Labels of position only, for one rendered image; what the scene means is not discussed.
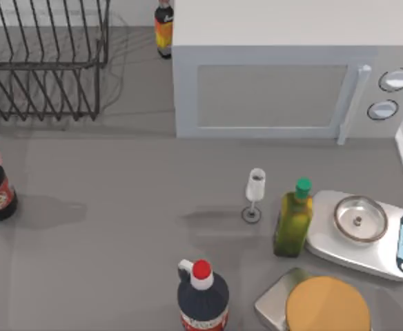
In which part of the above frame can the clear wine glass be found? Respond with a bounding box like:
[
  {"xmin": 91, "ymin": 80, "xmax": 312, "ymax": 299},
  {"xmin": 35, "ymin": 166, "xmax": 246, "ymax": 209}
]
[{"xmin": 241, "ymin": 168, "xmax": 267, "ymax": 223}]

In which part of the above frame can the green cap oil bottle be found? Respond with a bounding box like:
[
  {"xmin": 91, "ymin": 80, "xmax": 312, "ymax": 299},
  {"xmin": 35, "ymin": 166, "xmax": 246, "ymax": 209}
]
[{"xmin": 273, "ymin": 177, "xmax": 314, "ymax": 258}]

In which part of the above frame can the pale microwave oven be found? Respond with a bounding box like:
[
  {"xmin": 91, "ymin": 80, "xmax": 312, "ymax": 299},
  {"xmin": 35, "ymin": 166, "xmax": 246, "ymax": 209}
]
[{"xmin": 171, "ymin": 0, "xmax": 403, "ymax": 146}]

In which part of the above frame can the red cap dark bottle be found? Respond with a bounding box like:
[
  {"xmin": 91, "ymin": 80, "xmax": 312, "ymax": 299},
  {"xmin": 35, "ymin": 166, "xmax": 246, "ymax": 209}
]
[{"xmin": 177, "ymin": 259, "xmax": 230, "ymax": 331}]

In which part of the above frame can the orange label dark bottle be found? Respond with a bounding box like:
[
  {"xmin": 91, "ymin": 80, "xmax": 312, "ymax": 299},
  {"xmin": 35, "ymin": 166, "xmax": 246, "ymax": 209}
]
[{"xmin": 154, "ymin": 0, "xmax": 175, "ymax": 59}]

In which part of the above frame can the silver kitchen scale with bowl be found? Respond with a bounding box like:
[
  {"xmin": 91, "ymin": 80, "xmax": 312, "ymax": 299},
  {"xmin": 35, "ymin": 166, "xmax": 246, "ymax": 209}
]
[{"xmin": 304, "ymin": 190, "xmax": 403, "ymax": 282}]

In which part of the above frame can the small microwave knob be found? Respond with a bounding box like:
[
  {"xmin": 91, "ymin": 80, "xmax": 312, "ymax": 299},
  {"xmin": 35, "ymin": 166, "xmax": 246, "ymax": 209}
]
[{"xmin": 366, "ymin": 99, "xmax": 400, "ymax": 121}]

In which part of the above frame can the large microwave knob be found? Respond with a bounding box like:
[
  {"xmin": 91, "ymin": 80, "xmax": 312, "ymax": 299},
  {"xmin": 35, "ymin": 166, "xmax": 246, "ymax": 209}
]
[{"xmin": 378, "ymin": 68, "xmax": 403, "ymax": 93}]

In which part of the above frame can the pale microwave door handle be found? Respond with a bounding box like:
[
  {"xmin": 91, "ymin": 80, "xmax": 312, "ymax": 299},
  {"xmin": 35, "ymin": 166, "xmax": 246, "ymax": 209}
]
[{"xmin": 336, "ymin": 64, "xmax": 373, "ymax": 146}]

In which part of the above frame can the dark wire dish rack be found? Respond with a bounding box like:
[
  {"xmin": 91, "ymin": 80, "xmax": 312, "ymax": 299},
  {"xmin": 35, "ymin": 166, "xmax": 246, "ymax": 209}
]
[{"xmin": 0, "ymin": 0, "xmax": 112, "ymax": 122}]

